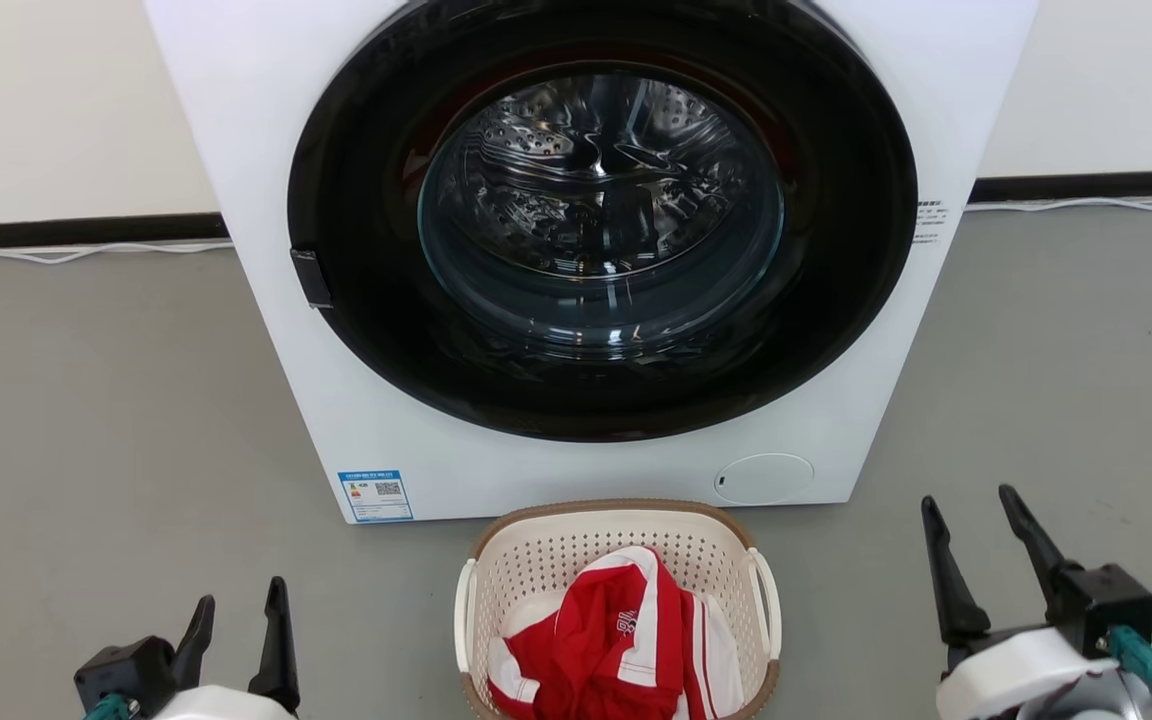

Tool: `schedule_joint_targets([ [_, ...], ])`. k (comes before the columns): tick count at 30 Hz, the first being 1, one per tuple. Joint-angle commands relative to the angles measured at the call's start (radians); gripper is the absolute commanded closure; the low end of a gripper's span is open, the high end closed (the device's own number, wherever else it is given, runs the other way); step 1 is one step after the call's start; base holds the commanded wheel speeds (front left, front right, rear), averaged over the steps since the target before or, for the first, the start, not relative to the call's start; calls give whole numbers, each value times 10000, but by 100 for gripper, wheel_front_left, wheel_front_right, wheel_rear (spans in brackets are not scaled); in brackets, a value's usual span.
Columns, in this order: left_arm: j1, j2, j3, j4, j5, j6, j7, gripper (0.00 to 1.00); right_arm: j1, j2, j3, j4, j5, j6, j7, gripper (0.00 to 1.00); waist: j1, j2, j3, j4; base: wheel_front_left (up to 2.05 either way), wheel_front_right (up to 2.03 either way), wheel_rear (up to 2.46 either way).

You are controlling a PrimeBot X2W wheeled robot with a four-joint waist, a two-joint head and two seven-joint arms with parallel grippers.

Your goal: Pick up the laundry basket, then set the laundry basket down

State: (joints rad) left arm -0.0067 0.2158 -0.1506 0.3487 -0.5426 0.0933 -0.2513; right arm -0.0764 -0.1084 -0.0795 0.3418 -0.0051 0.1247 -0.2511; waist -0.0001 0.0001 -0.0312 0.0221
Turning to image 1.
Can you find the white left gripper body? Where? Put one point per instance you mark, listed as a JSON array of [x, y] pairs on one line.
[[226, 705]]

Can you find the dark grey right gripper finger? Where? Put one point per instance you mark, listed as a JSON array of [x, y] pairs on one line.
[[956, 590], [1031, 540]]

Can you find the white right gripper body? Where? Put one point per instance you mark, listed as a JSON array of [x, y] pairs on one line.
[[1006, 675]]

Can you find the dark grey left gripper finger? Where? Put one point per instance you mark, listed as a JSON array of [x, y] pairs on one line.
[[276, 650], [194, 645]]

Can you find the cream perforated laundry basket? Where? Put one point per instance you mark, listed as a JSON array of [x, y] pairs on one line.
[[536, 550]]

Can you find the blue energy label sticker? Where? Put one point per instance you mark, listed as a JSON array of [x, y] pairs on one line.
[[375, 495]]

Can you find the round white filter cover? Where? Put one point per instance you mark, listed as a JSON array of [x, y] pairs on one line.
[[764, 478]]

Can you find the small printed washer sticker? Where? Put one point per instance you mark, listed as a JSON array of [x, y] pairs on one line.
[[929, 222]]

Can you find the red and white garment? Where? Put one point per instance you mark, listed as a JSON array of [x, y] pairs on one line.
[[616, 650]]

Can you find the black baseboard strip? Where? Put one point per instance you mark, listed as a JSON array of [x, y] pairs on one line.
[[1086, 185], [76, 230]]

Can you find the round black washer door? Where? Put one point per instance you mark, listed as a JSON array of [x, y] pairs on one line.
[[356, 200]]

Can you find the white front-load washing machine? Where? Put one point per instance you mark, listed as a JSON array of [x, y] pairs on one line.
[[236, 150]]

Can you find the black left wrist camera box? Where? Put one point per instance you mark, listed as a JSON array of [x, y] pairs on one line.
[[131, 665]]

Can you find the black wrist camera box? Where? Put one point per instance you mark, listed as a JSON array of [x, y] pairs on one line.
[[131, 665], [1106, 600]]

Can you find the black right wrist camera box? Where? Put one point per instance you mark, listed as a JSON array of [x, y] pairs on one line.
[[1106, 600]]

